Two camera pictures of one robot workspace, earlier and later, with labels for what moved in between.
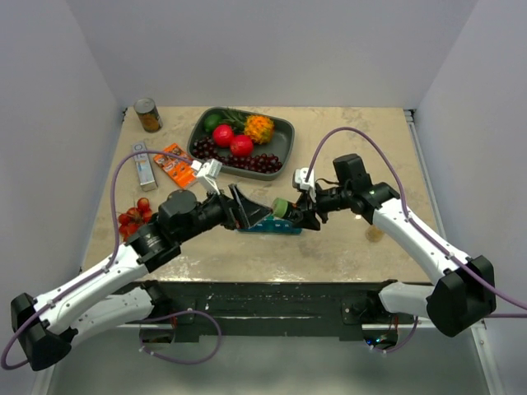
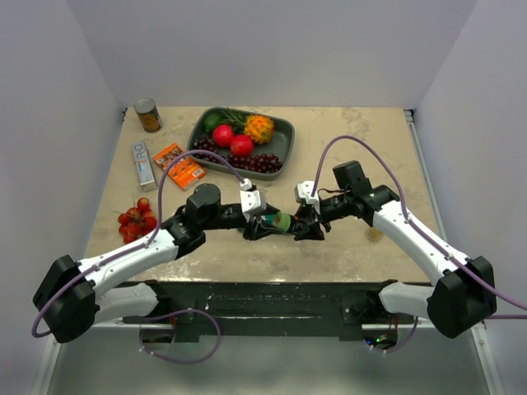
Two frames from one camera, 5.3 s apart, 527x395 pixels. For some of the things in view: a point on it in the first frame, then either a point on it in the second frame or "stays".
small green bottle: [280, 207] -> [282, 220]
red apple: [222, 135] stays
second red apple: [241, 145] stays
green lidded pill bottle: [282, 207] -> [285, 222]
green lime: [211, 122] stays
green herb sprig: [235, 117] stays
